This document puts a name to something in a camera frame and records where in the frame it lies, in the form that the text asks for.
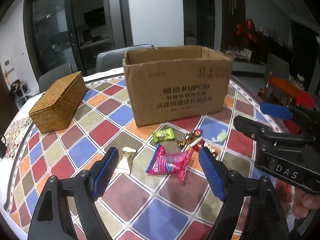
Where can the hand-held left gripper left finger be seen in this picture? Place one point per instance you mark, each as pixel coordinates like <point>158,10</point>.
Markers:
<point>105,175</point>

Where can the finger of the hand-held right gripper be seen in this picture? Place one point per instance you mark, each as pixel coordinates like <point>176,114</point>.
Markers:
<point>276,111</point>
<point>257,132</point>

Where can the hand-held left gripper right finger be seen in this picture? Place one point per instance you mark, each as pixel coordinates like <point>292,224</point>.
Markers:
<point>212,175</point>

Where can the pale green candy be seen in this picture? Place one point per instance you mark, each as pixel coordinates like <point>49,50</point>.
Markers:
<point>220,136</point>

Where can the pink snack packet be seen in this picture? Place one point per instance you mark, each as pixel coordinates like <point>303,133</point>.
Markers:
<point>170,163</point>

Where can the green candy packet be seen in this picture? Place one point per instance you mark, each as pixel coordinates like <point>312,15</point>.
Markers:
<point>163,135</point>

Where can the brown cardboard box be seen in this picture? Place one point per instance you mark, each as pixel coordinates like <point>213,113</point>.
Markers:
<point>175,92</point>

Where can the person's right hand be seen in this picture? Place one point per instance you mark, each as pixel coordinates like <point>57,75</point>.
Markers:
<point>306,205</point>

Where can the cream gold snack packet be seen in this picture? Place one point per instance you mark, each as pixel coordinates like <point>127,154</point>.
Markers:
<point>126,161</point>

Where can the orange wooden chair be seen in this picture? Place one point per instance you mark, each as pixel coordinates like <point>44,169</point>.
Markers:
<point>285,87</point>

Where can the red white snack packet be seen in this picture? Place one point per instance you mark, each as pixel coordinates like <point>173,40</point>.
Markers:
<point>209,145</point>

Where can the grey dining chair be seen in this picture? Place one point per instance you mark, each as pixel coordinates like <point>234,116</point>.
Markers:
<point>276,67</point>
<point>110,60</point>
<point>55,76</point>

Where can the gold twist candy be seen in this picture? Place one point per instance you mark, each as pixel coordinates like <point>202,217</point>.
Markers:
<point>185,138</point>

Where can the colourful checkered table mat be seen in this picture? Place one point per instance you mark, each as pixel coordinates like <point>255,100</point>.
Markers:
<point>140,205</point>

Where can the white low bench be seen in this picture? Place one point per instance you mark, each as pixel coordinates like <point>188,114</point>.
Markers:
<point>247,65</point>

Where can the dark sideboard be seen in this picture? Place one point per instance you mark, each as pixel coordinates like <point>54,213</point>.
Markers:
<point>300,55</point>

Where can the woven wicker lidded box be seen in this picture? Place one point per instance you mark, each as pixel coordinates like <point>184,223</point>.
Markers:
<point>57,105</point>

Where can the red foil balloons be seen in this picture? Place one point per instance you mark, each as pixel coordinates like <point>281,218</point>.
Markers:
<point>247,30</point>

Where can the floral patterned placemat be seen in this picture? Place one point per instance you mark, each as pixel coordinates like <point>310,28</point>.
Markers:
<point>17,127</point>

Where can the dark wardrobe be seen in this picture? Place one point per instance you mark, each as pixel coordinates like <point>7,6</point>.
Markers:
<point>232,15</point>

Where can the black mug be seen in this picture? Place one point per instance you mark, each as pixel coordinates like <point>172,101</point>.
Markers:
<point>2,147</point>

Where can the dark interior door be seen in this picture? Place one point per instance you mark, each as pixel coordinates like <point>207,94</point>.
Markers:
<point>206,20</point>

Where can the small white cluttered shelf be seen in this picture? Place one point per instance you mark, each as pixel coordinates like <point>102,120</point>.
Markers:
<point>20,92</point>

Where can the white intercom panel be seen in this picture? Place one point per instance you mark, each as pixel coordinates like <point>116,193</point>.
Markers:
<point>8,65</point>

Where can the black glass sliding door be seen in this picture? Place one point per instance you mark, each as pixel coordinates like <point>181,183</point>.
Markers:
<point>62,25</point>

